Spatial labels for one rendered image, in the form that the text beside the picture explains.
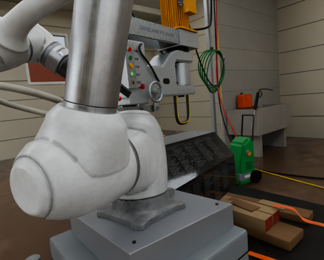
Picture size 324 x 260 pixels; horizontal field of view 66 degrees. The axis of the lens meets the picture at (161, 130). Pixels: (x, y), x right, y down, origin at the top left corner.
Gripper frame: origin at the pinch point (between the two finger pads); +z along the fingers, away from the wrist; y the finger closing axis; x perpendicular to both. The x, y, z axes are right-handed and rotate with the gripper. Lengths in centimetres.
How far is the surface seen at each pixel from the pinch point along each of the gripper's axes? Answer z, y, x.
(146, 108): 6, 76, 63
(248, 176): 158, 173, 140
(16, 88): -38.5, 1.9, 29.1
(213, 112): 98, 303, 182
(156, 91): 5, 79, 47
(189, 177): 56, 48, 63
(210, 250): 41, -29, -7
